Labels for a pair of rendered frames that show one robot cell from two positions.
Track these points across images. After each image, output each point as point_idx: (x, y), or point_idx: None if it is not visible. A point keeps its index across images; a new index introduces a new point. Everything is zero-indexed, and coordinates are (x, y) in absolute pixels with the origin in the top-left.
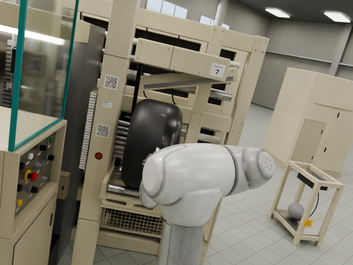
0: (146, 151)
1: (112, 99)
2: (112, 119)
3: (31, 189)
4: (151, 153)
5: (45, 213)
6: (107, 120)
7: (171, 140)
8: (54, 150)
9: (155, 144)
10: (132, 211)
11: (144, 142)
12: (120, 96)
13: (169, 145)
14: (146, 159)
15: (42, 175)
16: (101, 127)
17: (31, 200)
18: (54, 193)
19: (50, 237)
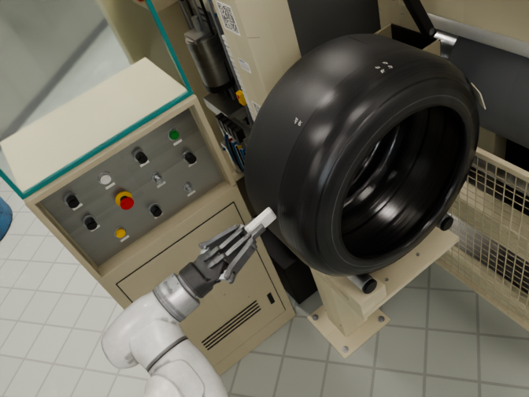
0: (261, 205)
1: (245, 55)
2: (261, 96)
3: (150, 209)
4: (234, 226)
5: (204, 234)
6: (258, 97)
7: (295, 199)
8: (207, 141)
9: (269, 198)
10: (324, 280)
11: (255, 186)
12: (253, 50)
13: (292, 211)
14: (210, 240)
15: (184, 183)
16: (257, 109)
17: (171, 217)
18: (229, 202)
19: (262, 251)
